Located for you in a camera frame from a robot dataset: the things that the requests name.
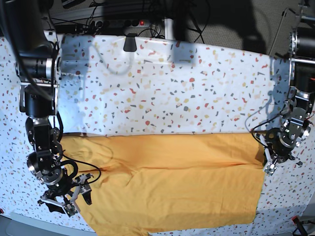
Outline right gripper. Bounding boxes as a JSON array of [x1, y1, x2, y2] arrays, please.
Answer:
[[27, 152, 93, 213]]

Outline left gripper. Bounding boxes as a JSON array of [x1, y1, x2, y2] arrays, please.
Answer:
[[260, 128, 305, 162]]

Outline yellow T-shirt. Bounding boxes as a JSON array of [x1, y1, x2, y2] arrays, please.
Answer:
[[62, 134, 264, 236]]

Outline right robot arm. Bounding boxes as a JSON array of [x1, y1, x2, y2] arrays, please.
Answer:
[[0, 0, 92, 217]]

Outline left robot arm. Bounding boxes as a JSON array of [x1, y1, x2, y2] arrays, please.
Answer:
[[261, 0, 315, 165]]

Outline red clamp at corner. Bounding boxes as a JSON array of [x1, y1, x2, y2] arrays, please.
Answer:
[[292, 216, 308, 236]]

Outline terrazzo-patterned white tablecloth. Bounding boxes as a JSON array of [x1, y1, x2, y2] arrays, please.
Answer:
[[0, 35, 315, 236]]

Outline black table clamp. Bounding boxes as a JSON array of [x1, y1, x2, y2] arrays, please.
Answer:
[[123, 33, 137, 52]]

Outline white power strip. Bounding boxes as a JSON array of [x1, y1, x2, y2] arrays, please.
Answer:
[[90, 19, 151, 28]]

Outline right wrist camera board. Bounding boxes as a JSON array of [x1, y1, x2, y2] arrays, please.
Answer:
[[63, 204, 78, 217]]

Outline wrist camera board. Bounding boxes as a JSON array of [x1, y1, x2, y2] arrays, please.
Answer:
[[263, 162, 278, 176], [63, 204, 78, 217]]

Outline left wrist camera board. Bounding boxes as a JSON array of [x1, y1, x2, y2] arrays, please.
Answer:
[[263, 162, 278, 176]]

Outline white table leg post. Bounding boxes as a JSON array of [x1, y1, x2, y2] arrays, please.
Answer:
[[164, 18, 174, 40]]

